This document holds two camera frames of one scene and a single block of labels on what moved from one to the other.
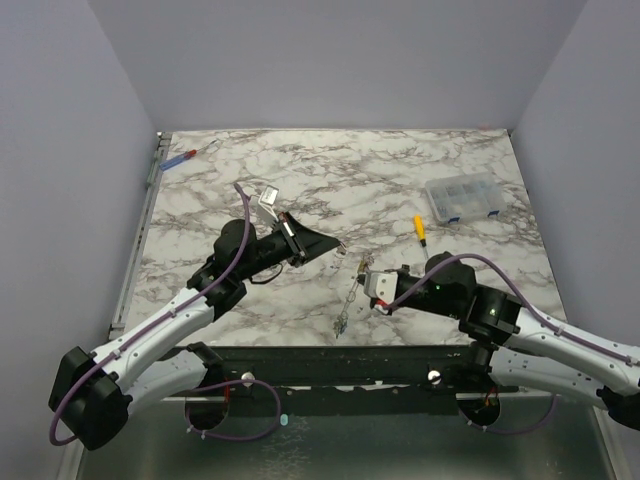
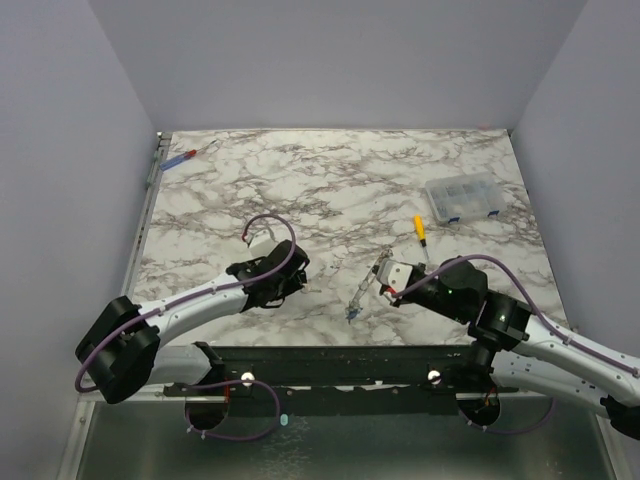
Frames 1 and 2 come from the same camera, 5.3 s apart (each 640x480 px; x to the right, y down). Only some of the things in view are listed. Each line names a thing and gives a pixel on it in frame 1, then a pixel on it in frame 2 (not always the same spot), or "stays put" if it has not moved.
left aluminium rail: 161,153 stays put
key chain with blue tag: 342,321 → 366,278
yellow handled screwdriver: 420,231 stays put
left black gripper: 302,243 → 290,285
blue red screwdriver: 169,163 stays put
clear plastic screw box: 465,197 stays put
